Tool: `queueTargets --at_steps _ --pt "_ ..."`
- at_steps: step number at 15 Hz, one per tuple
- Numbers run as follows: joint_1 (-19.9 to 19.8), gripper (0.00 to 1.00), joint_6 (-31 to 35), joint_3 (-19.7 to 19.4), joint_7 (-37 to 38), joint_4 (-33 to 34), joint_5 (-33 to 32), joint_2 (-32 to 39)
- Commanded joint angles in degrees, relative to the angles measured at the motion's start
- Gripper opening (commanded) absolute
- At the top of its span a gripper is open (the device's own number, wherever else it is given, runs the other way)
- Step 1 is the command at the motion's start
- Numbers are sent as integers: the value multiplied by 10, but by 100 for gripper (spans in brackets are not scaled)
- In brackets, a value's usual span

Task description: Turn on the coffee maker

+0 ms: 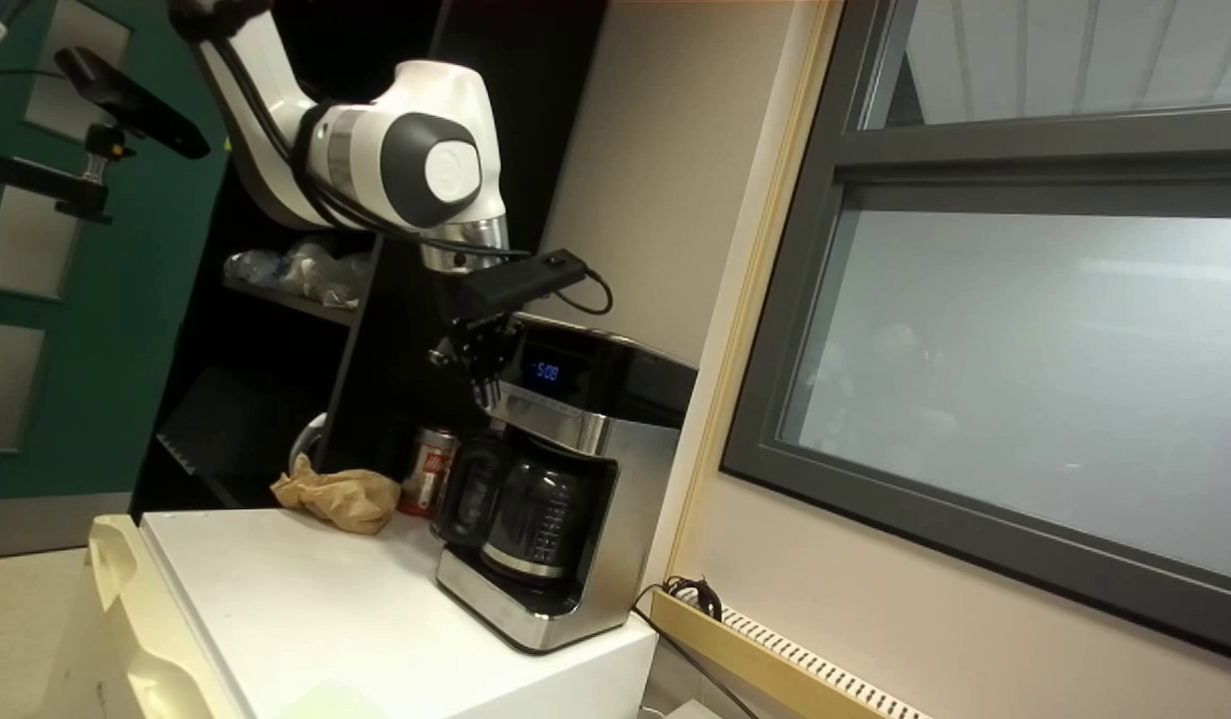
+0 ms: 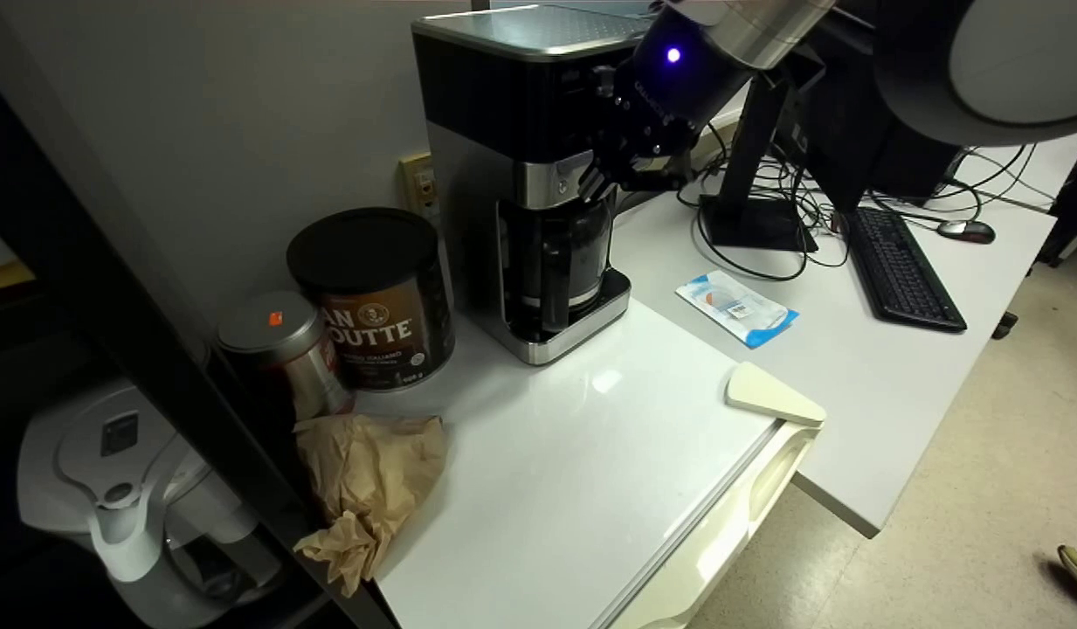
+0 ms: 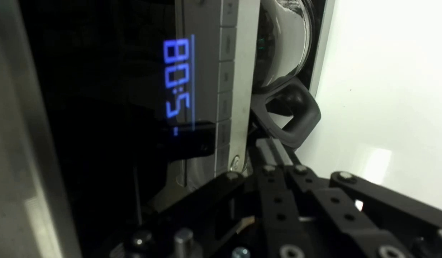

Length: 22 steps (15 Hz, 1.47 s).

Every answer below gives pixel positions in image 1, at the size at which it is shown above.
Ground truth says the red and silver coffee can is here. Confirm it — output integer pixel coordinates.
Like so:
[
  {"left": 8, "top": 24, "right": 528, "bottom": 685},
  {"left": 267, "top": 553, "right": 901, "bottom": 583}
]
[{"left": 399, "top": 426, "right": 460, "bottom": 519}]

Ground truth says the glass coffee carafe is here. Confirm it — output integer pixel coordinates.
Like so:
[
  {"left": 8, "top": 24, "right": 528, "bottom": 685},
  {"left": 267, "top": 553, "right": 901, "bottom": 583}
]
[{"left": 436, "top": 433, "right": 603, "bottom": 587}]

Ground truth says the black and steel coffee maker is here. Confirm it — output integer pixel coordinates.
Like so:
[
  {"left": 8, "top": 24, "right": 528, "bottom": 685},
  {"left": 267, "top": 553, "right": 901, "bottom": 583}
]
[{"left": 430, "top": 312, "right": 699, "bottom": 656}]

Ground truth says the heap of clear plastic bags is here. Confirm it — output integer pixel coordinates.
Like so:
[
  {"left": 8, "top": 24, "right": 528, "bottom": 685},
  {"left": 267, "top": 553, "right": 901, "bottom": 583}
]
[{"left": 223, "top": 237, "right": 375, "bottom": 310}]

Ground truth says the crumpled brown paper bag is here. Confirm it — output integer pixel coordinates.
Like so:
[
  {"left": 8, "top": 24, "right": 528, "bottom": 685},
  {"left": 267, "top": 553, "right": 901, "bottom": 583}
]
[{"left": 270, "top": 453, "right": 404, "bottom": 536}]

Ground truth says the black shelf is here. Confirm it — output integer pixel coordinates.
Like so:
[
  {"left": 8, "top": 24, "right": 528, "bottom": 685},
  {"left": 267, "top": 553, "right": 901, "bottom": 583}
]
[{"left": 129, "top": 0, "right": 608, "bottom": 522}]

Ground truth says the white mini fridge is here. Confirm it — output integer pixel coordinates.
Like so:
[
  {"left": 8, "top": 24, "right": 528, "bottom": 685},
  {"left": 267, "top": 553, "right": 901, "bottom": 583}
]
[{"left": 85, "top": 506, "right": 660, "bottom": 719}]

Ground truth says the green door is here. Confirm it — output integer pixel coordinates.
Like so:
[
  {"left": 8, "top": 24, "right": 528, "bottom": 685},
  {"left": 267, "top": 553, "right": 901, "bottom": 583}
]
[{"left": 0, "top": 0, "right": 229, "bottom": 502}]

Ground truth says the grey framed window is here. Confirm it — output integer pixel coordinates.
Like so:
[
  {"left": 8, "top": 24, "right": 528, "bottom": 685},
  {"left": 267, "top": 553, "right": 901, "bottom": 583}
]
[{"left": 719, "top": 0, "right": 1231, "bottom": 662}]

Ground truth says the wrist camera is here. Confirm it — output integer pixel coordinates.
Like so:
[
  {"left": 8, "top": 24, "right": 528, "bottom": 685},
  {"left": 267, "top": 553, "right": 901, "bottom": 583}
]
[{"left": 453, "top": 249, "right": 589, "bottom": 323}]

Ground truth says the black cable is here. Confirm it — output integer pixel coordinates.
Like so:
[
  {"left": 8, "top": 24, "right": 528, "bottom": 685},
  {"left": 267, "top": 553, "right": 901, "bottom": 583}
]
[{"left": 630, "top": 574, "right": 768, "bottom": 719}]

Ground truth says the camera on mount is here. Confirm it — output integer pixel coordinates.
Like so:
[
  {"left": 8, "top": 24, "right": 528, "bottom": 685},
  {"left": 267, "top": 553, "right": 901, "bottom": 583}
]
[{"left": 0, "top": 45, "right": 213, "bottom": 227}]

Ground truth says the beige wall cable duct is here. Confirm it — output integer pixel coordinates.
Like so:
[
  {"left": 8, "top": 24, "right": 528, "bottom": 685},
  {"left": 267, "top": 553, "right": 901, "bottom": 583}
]
[{"left": 649, "top": 587, "right": 937, "bottom": 719}]

